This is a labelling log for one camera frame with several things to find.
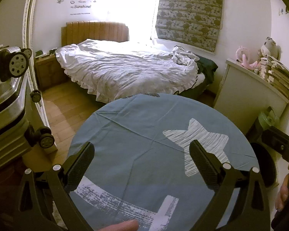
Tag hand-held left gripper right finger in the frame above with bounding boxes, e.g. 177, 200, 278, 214
189, 140, 272, 231

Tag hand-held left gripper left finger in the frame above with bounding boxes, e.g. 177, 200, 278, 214
16, 141, 95, 231

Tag person's right hand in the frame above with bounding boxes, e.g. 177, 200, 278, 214
275, 162, 289, 211

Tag person's left hand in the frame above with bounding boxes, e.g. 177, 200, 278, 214
97, 219, 139, 231

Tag blue star print tablecloth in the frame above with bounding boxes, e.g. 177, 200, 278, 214
67, 93, 260, 231

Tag white cabinet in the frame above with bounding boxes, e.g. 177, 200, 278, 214
213, 58, 289, 135

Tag stack of books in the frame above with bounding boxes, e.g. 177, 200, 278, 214
259, 55, 289, 99

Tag pink plush toy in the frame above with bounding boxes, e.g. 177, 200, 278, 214
235, 45, 259, 70

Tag dark green blanket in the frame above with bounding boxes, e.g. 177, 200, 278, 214
195, 55, 218, 83

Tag wooden nightstand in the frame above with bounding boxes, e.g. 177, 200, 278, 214
34, 50, 68, 92

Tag grey plush toy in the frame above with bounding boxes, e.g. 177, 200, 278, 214
256, 37, 282, 59

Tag white ruffled duvet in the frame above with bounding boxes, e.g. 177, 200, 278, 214
55, 38, 199, 103

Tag silver ribbed suitcase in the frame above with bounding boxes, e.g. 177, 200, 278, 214
0, 44, 56, 174

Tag crumpled white cloth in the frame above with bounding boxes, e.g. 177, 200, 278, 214
171, 45, 199, 65

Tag bed with tan headboard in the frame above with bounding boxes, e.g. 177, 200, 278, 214
55, 20, 218, 101

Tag floral roman blind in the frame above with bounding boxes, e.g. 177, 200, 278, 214
155, 0, 225, 53

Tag white door frame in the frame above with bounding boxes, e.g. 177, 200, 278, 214
23, 0, 52, 135

